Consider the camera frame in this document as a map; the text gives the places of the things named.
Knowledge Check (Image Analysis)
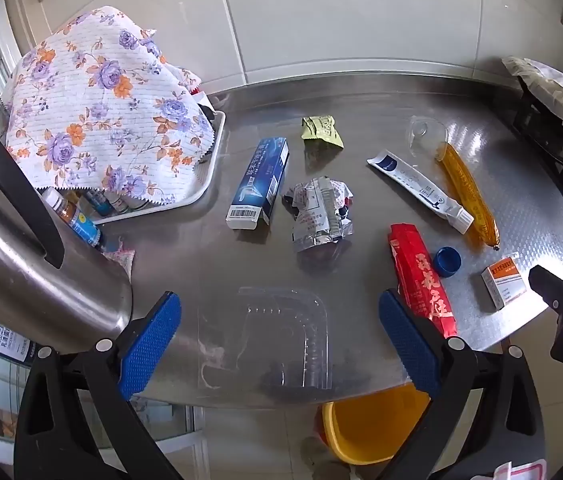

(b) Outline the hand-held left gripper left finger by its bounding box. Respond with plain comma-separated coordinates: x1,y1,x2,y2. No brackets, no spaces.
14,291,182,480

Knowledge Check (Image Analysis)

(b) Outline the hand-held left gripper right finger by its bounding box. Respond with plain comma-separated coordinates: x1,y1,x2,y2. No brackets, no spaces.
377,289,547,480

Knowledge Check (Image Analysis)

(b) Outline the small medicine box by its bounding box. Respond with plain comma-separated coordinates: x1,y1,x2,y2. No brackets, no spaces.
481,251,531,311

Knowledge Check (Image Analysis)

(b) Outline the red packet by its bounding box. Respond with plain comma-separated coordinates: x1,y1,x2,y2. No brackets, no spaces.
388,223,458,338

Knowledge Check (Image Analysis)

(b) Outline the yellow bin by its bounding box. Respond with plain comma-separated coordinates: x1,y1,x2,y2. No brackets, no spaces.
321,386,432,465

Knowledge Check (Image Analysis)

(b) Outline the blue bottle cap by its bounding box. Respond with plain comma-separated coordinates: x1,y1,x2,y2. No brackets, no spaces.
434,246,462,278

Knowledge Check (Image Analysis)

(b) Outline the clear plastic tray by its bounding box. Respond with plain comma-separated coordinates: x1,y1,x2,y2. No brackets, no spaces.
196,286,333,392

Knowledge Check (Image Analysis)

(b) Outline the orange sausage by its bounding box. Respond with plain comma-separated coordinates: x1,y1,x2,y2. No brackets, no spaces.
441,144,501,251

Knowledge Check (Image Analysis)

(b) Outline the foil wrapper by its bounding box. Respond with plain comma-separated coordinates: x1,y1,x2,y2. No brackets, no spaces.
281,176,355,256

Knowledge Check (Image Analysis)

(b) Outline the white tube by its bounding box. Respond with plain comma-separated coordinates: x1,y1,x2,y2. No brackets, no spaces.
367,149,475,233

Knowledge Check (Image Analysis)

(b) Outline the clear plastic cup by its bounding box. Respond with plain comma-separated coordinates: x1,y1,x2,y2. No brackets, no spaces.
406,116,448,161

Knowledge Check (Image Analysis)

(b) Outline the blue toothpaste box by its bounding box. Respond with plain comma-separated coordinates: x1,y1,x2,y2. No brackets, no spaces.
226,137,289,231

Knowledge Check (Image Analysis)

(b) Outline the green snack packet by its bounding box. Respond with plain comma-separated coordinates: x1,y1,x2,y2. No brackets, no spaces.
301,115,345,150

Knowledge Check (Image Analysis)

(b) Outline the pink cloth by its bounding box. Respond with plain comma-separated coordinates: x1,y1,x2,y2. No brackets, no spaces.
104,240,136,281

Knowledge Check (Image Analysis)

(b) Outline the black induction cooker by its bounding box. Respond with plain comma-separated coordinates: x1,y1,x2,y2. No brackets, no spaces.
511,77,563,233

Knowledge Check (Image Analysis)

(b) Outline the blue label medicine bottle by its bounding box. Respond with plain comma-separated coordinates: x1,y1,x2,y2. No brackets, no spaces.
68,210,105,252

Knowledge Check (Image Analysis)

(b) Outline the steel kettle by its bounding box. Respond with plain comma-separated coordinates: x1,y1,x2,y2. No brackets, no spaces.
0,95,135,356

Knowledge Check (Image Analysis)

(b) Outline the brown medicine bottle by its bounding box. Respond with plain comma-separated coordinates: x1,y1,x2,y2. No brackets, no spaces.
42,186,82,226

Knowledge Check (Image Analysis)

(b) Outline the white plastic cover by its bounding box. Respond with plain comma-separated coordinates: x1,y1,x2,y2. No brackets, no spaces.
502,56,563,143

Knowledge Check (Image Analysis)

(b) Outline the white tray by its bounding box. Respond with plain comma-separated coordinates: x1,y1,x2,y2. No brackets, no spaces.
94,107,227,226

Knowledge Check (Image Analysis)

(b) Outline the floral cloth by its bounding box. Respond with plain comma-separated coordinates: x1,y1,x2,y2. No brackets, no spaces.
0,6,215,206

